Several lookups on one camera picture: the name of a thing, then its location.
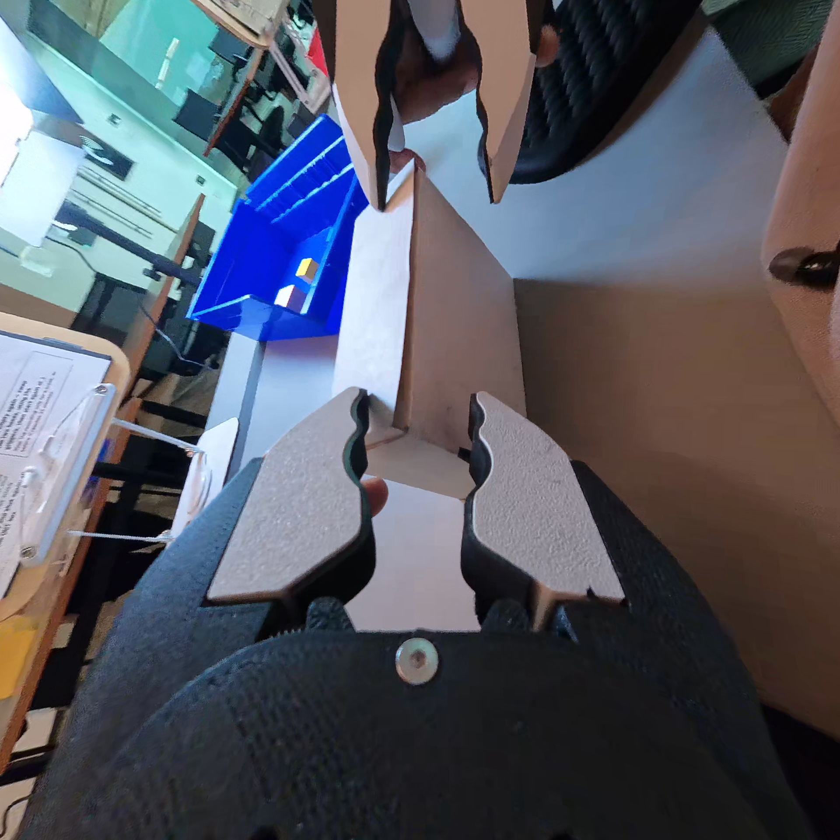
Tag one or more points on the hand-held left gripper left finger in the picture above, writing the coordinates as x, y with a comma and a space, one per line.
295, 505

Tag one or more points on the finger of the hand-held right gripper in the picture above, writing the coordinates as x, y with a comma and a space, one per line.
508, 85
359, 79

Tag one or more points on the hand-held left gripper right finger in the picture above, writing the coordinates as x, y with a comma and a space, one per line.
544, 512

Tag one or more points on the white cardboard box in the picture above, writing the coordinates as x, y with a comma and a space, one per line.
380, 295

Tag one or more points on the person's right hand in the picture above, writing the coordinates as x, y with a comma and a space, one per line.
433, 88

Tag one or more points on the person's left hand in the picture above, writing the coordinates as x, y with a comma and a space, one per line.
377, 497

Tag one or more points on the white panel on rods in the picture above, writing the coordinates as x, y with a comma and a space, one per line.
213, 453

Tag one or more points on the yellow cube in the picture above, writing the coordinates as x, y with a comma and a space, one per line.
306, 268

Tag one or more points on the white cube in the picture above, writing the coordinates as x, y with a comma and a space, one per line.
289, 297

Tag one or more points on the blue plastic bin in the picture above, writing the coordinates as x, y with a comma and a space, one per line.
256, 262

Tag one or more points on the clear acrylic holder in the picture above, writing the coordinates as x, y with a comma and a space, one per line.
75, 459

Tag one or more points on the white machine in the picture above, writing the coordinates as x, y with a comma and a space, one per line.
151, 197

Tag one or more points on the long wooden edged desk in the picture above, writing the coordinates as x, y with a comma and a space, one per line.
187, 246

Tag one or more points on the dark green cloth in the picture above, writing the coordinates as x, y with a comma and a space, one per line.
774, 39

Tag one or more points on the printed paper sheet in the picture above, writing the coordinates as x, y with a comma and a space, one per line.
33, 407

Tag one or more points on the yellow sticky note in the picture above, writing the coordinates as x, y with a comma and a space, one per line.
13, 656

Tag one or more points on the person's light hoodie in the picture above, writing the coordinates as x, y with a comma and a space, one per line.
810, 197

